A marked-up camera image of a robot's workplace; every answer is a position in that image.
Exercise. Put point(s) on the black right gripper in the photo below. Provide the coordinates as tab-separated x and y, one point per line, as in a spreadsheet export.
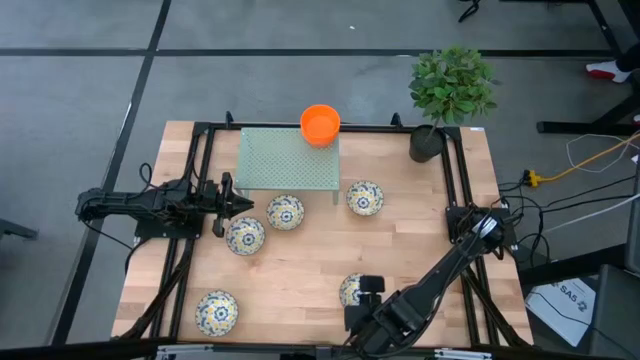
385	310

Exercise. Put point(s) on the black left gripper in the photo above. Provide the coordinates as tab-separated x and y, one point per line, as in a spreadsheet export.
222	205

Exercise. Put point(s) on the blue yellow patterned ceramic bowl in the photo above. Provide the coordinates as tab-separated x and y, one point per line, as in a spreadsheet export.
349	290
285	212
245	236
365	198
216	313

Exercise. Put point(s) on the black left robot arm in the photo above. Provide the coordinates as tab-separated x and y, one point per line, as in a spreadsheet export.
125	200

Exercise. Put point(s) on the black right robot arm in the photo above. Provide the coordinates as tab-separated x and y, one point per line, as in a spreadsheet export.
440	280

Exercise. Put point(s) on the green perforated metal shelf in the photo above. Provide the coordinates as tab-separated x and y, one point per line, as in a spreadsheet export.
280	160

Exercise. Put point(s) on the white printed paper sheet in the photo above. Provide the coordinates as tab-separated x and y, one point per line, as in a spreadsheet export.
555	310

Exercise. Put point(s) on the yellow outlet block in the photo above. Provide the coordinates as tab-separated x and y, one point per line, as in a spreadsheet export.
532	178

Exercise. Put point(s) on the black diagonal floor beam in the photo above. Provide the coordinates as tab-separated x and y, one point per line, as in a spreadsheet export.
570	267

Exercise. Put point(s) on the black rig beam silver brackets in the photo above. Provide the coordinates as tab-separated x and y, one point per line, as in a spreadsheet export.
75	350

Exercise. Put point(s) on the black floor stand foot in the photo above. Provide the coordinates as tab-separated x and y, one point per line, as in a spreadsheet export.
12	229

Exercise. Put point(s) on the green potted plant black pot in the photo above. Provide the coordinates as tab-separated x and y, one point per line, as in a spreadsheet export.
450	85

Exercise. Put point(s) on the dark grey box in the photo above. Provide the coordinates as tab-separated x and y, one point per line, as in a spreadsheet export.
617	310

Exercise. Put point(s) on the grey upright panel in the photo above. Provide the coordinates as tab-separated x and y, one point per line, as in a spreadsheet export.
635	225

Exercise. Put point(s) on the person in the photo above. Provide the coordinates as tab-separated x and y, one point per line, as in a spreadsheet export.
605	71

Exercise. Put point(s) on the black desk leg frame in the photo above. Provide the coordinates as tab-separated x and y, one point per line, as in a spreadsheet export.
575	128

